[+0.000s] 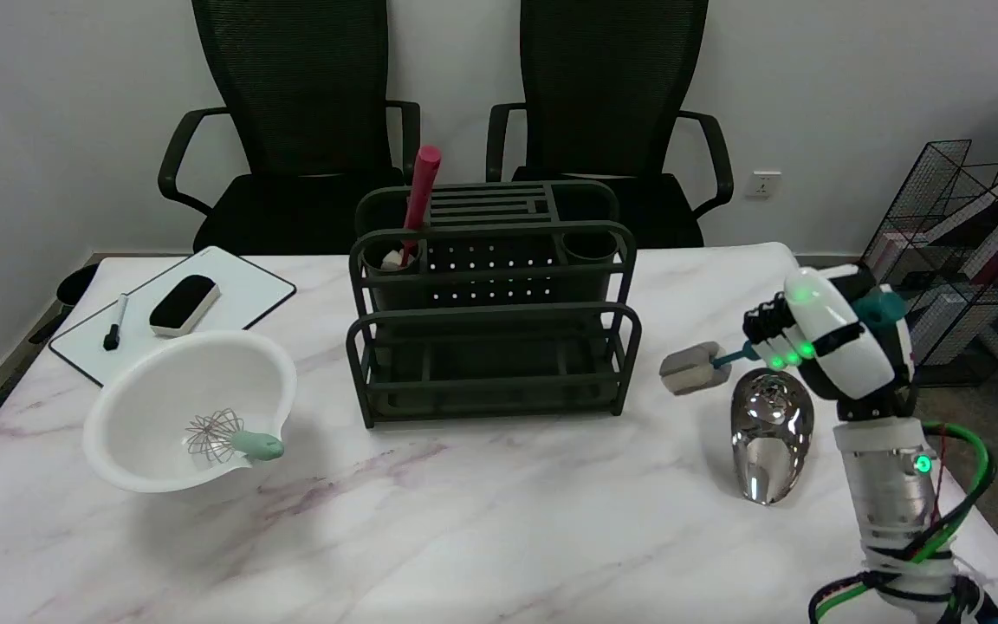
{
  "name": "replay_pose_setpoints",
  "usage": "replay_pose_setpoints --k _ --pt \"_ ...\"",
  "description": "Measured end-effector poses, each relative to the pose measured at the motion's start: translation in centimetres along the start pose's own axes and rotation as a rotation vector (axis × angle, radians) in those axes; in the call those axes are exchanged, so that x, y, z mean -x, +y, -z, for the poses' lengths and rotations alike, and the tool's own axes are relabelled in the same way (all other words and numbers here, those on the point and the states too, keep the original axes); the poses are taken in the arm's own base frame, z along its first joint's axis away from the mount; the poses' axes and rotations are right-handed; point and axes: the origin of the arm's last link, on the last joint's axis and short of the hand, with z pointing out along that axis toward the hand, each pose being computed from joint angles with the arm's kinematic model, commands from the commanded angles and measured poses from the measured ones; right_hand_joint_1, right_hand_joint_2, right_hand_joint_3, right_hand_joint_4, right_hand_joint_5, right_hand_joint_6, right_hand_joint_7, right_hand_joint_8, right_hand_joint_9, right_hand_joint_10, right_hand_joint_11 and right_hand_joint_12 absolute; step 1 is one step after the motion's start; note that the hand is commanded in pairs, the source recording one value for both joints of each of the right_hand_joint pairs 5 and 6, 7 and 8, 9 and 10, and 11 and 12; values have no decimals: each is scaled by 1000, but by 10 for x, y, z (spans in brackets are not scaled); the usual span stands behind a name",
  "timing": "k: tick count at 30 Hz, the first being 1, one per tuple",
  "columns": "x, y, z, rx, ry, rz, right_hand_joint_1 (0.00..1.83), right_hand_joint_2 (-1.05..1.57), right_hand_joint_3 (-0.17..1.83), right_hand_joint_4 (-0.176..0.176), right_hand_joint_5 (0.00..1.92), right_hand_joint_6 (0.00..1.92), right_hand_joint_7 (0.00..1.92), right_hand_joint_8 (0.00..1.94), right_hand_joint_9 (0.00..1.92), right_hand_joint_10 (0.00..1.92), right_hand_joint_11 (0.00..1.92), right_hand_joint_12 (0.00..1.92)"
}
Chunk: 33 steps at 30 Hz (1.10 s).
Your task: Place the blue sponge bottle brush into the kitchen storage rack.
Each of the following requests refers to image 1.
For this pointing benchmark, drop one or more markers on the shiny metal scoop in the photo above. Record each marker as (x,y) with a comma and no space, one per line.
(770,436)

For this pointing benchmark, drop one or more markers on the blue sponge bottle brush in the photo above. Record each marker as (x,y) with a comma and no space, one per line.
(696,367)

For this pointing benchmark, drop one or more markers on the white mixing bowl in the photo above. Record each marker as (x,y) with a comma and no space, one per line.
(191,410)

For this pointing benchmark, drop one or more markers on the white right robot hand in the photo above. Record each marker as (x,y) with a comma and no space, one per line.
(837,338)

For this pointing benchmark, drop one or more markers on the white wall socket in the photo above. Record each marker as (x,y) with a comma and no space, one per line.
(762,185)

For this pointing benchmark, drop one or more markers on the black whiteboard eraser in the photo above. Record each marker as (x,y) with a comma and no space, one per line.
(184,304)

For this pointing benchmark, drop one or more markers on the small white whiteboard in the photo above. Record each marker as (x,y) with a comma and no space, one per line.
(171,314)

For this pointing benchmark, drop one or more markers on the dark green kitchen storage rack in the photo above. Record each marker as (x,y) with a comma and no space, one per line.
(494,303)

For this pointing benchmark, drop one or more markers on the black mesh office chair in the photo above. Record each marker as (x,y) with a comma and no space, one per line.
(291,130)
(612,121)

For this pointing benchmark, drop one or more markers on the black whiteboard marker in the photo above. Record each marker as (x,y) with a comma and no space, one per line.
(114,325)

